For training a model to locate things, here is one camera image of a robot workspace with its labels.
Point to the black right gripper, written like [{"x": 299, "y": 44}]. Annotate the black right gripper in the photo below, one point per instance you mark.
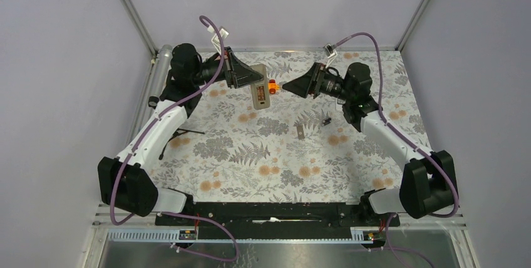
[{"x": 310, "y": 83}]

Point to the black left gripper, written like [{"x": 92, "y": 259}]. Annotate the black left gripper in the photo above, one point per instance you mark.
[{"x": 237, "y": 72}]

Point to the grey remote control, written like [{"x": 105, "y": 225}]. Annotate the grey remote control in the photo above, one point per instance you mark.
[{"x": 260, "y": 68}]

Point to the grey battery cover strip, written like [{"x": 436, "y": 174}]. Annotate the grey battery cover strip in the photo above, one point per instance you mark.
[{"x": 300, "y": 132}]

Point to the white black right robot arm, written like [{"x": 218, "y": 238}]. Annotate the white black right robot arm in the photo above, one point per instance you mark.
[{"x": 428, "y": 181}]

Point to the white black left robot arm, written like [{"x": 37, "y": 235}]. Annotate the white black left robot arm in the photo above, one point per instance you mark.
[{"x": 124, "y": 179}]

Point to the orange toy car chassis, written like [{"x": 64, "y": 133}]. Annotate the orange toy car chassis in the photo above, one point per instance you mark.
[{"x": 273, "y": 87}]

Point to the floral patterned table mat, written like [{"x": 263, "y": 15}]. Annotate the floral patterned table mat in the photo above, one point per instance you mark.
[{"x": 231, "y": 152}]

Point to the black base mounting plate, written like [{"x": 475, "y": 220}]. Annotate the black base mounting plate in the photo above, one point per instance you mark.
[{"x": 275, "y": 221}]

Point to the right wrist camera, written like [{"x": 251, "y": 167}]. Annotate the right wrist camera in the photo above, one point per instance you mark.
[{"x": 331, "y": 54}]

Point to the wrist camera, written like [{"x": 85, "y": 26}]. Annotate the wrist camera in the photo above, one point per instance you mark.
[
  {"x": 331, "y": 54},
  {"x": 218, "y": 38}
]

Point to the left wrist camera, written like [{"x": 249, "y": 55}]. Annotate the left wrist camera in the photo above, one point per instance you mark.
[{"x": 218, "y": 38}]

